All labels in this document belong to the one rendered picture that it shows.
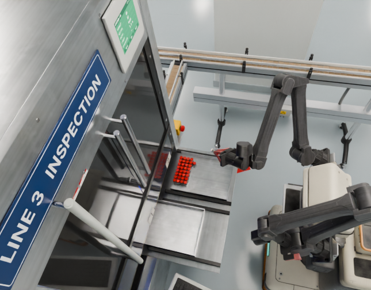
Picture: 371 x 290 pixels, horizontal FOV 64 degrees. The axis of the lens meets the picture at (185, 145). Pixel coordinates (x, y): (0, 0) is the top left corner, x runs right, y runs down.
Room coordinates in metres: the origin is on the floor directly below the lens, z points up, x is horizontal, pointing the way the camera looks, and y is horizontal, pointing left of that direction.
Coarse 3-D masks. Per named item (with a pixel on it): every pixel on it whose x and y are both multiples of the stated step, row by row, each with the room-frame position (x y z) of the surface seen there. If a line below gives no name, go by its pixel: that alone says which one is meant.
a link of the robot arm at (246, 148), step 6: (240, 144) 0.66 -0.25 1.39; (246, 144) 0.66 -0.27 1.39; (240, 150) 0.64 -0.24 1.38; (246, 150) 0.63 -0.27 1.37; (252, 150) 0.64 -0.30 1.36; (240, 156) 0.62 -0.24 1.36; (246, 156) 0.62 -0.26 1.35; (252, 156) 0.62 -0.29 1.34; (252, 162) 0.59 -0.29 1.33; (258, 162) 0.59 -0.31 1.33; (252, 168) 0.57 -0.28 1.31; (258, 168) 0.57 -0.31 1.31
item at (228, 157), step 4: (228, 152) 0.68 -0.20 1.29; (232, 152) 0.68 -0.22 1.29; (220, 156) 0.67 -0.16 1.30; (224, 156) 0.67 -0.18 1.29; (228, 156) 0.66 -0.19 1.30; (232, 156) 0.65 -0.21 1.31; (236, 156) 0.65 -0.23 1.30; (224, 160) 0.66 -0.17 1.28; (228, 160) 0.64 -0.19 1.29; (232, 160) 0.63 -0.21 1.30; (220, 164) 0.65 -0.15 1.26; (224, 164) 0.64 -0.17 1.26; (232, 164) 0.62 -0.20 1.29
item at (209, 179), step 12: (192, 156) 0.93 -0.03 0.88; (204, 156) 0.90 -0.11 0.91; (192, 168) 0.84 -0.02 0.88; (204, 168) 0.83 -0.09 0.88; (216, 168) 0.81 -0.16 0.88; (228, 168) 0.80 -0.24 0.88; (192, 180) 0.76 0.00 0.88; (204, 180) 0.75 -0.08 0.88; (216, 180) 0.73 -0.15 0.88; (228, 180) 0.72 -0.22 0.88; (192, 192) 0.67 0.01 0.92; (204, 192) 0.67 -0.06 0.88; (216, 192) 0.66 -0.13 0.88
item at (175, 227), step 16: (160, 208) 0.62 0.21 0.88; (176, 208) 0.61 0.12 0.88; (192, 208) 0.59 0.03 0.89; (160, 224) 0.53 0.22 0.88; (176, 224) 0.51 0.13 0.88; (192, 224) 0.49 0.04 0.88; (160, 240) 0.44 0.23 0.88; (176, 240) 0.43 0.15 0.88; (192, 240) 0.41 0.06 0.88; (192, 256) 0.33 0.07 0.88
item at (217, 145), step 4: (224, 108) 1.85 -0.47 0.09; (224, 112) 1.78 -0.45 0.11; (224, 116) 1.73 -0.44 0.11; (224, 120) 1.67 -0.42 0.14; (220, 124) 1.64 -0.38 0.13; (224, 124) 1.65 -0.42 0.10; (220, 128) 1.59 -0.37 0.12; (220, 132) 1.56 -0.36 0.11; (216, 136) 1.54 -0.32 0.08; (220, 136) 1.53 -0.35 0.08; (216, 140) 1.50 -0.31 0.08; (216, 144) 1.47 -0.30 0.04; (216, 148) 1.45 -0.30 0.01
